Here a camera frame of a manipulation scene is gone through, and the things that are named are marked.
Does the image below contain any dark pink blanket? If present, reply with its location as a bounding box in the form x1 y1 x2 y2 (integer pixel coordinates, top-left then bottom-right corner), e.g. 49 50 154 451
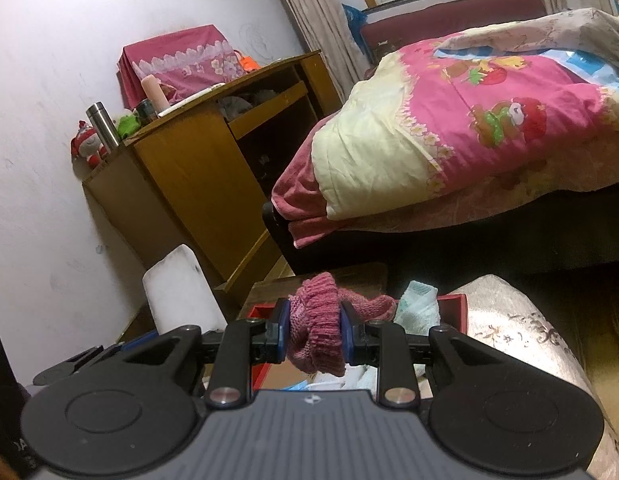
271 119 341 251

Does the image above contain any pink floral cloth cover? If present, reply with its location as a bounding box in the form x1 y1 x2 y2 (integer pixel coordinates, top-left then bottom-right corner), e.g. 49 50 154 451
116 24 249 107

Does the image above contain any white flat device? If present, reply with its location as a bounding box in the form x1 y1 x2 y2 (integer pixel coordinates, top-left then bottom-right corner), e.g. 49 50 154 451
157 82 228 119

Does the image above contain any red white doll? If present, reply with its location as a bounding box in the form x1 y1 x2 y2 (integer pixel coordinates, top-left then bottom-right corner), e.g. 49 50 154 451
72 120 108 169

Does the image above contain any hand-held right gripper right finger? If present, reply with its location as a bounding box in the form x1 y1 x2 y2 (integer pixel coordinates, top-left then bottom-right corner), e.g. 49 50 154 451
341 302 495 409

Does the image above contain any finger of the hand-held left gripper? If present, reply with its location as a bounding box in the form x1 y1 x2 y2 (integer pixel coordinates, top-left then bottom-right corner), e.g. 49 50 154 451
32 331 159 387

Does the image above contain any red cardboard box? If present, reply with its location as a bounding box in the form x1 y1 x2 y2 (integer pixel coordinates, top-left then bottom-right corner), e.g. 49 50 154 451
238 294 469 392

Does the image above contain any maroon sofa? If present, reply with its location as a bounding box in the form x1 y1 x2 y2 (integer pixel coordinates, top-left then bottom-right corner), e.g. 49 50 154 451
358 0 548 64

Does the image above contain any pink knit sock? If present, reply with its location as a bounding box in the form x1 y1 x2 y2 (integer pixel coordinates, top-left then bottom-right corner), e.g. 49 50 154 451
286 272 397 377

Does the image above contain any pink cartoon print quilt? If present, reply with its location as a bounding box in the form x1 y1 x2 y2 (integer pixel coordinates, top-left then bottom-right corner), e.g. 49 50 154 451
311 7 619 222

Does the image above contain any white pale green sock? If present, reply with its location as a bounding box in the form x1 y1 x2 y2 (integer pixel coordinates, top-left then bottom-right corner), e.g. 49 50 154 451
393 280 441 337

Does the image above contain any grey clothing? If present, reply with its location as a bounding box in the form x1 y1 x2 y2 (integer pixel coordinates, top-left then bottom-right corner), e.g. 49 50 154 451
217 89 276 120

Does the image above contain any blue plastic bag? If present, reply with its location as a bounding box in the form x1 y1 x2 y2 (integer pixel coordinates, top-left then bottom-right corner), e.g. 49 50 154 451
341 3 369 37

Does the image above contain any dark wooden bed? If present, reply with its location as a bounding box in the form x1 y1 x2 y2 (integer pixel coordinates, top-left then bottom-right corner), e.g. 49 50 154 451
262 7 619 281

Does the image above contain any dark jar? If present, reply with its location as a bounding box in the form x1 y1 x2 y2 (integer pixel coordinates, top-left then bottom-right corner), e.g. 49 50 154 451
134 99 159 126

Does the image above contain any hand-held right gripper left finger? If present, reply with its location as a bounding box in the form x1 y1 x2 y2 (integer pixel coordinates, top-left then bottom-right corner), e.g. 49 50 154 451
122 299 290 409

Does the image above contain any wooden desk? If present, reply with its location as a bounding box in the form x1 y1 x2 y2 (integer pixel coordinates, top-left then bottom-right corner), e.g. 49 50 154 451
82 50 343 307

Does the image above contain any green plush toy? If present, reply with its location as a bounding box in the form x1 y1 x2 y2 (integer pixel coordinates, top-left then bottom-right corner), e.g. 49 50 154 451
114 112 142 139

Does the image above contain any pink bottle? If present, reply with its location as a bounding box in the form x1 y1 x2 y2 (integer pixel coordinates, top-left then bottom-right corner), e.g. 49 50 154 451
140 74 170 114

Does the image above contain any white plastic container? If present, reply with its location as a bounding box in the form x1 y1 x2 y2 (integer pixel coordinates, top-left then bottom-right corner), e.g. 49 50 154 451
142 243 229 334

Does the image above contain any steel thermos flask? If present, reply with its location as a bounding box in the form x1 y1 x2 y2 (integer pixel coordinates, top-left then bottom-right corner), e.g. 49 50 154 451
86 102 121 151

